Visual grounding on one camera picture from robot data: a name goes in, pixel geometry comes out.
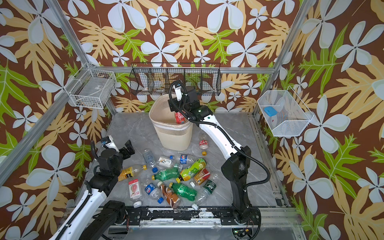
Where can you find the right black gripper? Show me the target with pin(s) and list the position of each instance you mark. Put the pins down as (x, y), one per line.
(175, 106)

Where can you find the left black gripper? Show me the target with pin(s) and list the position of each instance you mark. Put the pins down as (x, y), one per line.
(127, 155)

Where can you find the yellow label juice bottle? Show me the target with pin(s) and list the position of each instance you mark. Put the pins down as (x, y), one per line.
(132, 172)

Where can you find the clear bottle blue cap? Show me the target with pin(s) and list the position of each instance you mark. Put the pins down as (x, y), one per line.
(150, 160)

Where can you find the pink label white bottle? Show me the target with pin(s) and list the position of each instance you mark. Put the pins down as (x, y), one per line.
(135, 193)

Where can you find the clear bottle red cap label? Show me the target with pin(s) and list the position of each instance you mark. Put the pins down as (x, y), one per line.
(204, 145)

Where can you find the pepsi bottle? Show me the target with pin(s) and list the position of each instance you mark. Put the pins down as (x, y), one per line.
(183, 159)
(153, 192)

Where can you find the orange red label bottle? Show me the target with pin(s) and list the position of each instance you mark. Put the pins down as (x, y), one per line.
(201, 176)

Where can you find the dark green label water bottle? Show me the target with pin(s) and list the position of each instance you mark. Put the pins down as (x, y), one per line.
(206, 191)

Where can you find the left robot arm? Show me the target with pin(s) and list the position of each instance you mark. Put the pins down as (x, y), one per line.
(80, 225)

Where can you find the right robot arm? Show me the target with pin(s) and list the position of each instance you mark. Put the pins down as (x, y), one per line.
(237, 158)

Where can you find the beige plastic waste bin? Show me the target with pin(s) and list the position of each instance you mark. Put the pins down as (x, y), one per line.
(172, 136)

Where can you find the white label small bottle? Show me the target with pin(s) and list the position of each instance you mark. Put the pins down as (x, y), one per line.
(167, 163)

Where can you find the green soda bottle upper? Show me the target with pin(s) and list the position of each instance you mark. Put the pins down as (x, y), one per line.
(167, 174)

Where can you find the green soda bottle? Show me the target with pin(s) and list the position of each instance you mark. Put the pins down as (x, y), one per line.
(167, 174)
(183, 191)

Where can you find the lime green label bottle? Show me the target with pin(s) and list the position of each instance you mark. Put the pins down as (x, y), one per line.
(190, 172)

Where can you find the brown tea bottle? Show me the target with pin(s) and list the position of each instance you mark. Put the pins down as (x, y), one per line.
(171, 198)

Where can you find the green soda bottle lower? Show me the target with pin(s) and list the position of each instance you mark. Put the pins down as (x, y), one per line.
(183, 191)

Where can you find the blue object in basket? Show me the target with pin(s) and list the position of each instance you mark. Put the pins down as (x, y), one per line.
(270, 111)

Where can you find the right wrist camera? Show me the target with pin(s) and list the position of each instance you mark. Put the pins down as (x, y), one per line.
(178, 91)

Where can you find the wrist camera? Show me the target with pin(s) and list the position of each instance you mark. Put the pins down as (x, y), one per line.
(108, 143)
(178, 91)

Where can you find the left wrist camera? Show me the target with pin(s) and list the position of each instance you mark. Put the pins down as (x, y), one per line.
(108, 143)

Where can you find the black wire wall basket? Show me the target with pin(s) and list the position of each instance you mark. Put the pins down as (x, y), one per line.
(156, 78)

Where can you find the white wire basket left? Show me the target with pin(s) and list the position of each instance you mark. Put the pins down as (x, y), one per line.
(91, 87)

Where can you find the white wire basket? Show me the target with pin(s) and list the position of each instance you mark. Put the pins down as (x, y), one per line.
(293, 114)
(91, 87)

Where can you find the white wire basket right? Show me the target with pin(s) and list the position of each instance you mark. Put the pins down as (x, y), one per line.
(293, 114)

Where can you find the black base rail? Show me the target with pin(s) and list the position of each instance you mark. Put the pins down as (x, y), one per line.
(206, 217)

